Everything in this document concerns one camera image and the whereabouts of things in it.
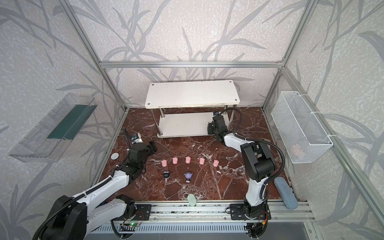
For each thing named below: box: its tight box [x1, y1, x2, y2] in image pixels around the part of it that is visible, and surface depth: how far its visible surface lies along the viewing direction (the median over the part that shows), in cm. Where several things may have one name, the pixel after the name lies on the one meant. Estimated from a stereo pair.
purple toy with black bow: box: [183, 171, 193, 183], surface depth 85 cm
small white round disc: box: [111, 152, 120, 160], surface depth 96 cm
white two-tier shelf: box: [144, 80, 241, 138], surface depth 86 cm
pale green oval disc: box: [187, 193, 197, 207], surface depth 77 cm
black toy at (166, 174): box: [163, 171, 170, 179], surface depth 84 cm
